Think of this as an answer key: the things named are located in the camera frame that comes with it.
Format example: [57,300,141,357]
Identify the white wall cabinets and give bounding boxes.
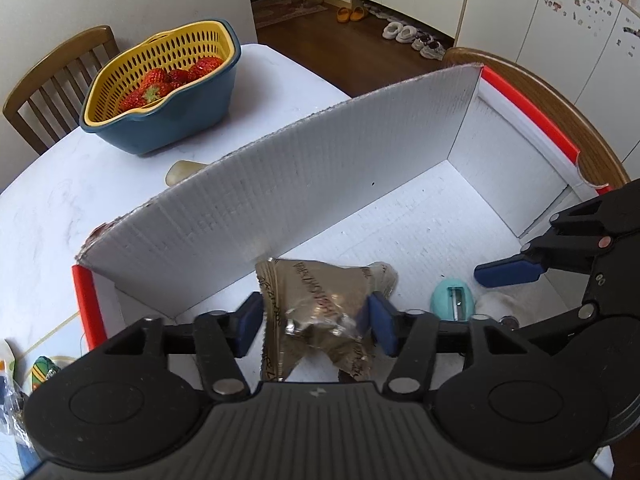
[304,0,640,166]

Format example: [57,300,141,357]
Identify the orange slippers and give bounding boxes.
[336,6,368,24]

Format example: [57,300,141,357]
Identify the white shoes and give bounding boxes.
[382,22,446,61]

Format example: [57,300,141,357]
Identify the teal pencil sharpener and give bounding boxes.
[430,278,475,322]

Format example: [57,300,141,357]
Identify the brown wooden chair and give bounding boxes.
[2,25,119,155]

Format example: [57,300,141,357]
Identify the red white cardboard box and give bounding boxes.
[74,64,625,348]

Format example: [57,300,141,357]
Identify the silver foil snack packet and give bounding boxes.
[255,259,398,382]

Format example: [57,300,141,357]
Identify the yellow blue strainer basket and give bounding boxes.
[80,20,241,155]

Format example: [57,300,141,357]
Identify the olive green oval case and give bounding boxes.
[165,160,206,186]

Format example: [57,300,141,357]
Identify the clear bag with dark card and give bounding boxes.
[1,339,32,448]

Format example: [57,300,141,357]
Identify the strawberries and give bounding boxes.
[119,56,224,113]

